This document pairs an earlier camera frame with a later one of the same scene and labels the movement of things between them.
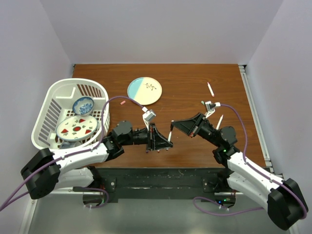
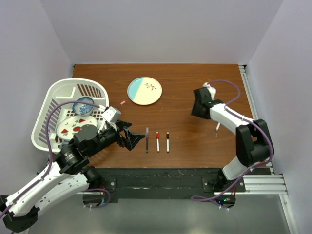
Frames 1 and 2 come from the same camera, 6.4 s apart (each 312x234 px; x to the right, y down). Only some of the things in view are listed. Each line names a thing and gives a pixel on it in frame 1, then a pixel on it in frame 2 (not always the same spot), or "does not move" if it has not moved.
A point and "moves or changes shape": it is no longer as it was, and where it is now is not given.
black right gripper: [190, 126] -> [195, 112]
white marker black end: [169, 136] moves or changes shape
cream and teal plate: [145, 90] does not move
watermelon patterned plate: [76, 128] does not move
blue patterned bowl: [83, 106] does not move
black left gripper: [155, 141] -> [132, 139]
